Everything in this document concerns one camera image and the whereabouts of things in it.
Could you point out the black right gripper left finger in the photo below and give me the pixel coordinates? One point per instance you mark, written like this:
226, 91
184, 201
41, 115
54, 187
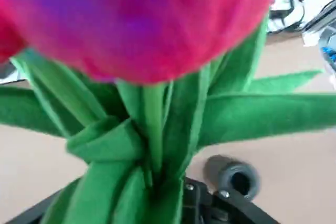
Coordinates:
31, 213

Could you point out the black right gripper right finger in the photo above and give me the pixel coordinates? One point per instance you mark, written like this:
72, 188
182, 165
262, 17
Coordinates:
231, 208

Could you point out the black ribbed vase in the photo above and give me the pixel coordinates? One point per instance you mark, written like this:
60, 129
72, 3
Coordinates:
252, 179

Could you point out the red tulip bouquet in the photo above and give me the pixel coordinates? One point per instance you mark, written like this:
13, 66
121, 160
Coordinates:
157, 24

